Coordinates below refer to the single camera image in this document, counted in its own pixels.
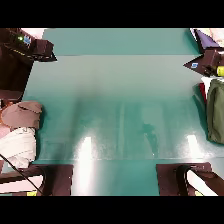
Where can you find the green garment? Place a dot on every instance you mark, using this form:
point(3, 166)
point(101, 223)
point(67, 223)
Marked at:
point(216, 113)

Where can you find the white garment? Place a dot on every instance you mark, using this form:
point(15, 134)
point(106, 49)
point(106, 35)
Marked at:
point(17, 146)

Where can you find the red garment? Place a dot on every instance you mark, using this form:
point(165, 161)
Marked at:
point(202, 90)

